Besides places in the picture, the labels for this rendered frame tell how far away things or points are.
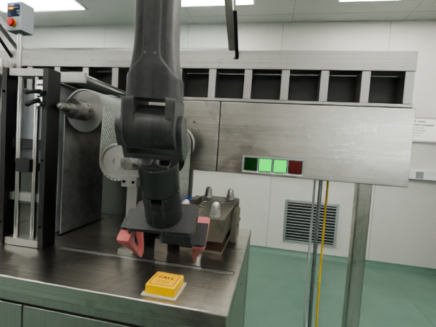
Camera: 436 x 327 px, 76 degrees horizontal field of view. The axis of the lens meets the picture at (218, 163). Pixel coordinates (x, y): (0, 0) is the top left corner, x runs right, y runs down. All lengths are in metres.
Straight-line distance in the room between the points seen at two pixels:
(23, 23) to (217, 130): 0.80
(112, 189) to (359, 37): 3.24
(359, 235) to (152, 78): 1.23
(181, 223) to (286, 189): 3.13
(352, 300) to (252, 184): 2.27
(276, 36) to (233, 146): 2.71
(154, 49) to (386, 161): 1.04
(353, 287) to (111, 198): 1.18
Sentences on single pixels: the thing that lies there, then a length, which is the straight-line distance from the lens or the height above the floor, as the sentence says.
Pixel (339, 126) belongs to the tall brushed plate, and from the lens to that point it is 1.21.
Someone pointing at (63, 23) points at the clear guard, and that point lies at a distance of 1.53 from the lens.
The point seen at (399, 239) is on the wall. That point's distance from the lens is 3.92.
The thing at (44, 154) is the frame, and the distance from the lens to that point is 0.97.
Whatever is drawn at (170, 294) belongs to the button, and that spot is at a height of 0.91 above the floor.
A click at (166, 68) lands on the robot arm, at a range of 0.35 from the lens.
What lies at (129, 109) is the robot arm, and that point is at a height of 1.28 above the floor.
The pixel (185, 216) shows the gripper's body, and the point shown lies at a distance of 0.46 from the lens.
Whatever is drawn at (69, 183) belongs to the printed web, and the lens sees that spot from 1.14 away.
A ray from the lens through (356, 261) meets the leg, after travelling 1.47.
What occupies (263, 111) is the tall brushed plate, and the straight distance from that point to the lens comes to 1.19.
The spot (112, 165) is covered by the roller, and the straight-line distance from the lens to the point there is 0.99.
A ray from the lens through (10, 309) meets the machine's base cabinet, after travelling 0.96.
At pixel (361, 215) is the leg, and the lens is 1.42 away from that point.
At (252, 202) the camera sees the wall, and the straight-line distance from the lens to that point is 3.57.
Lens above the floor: 1.24
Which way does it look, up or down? 3 degrees down
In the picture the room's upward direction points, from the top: 4 degrees clockwise
